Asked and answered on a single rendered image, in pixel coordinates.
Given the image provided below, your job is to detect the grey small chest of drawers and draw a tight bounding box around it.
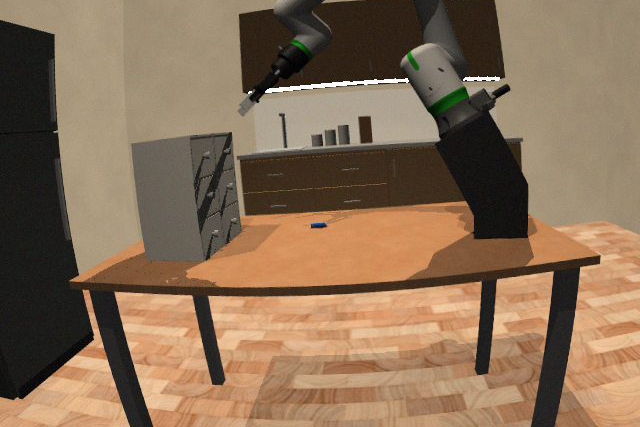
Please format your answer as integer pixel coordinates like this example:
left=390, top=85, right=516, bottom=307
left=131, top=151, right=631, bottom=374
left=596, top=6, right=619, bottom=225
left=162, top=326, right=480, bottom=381
left=131, top=132, right=242, bottom=262

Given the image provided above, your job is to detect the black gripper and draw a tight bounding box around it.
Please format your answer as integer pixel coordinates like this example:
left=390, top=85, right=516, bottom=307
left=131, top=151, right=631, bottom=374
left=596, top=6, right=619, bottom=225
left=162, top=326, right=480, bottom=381
left=238, top=58, right=294, bottom=116

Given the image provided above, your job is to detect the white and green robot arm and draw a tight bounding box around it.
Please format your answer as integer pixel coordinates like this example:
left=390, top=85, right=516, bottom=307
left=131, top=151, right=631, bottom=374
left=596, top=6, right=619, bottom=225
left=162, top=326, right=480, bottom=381
left=274, top=0, right=510, bottom=139

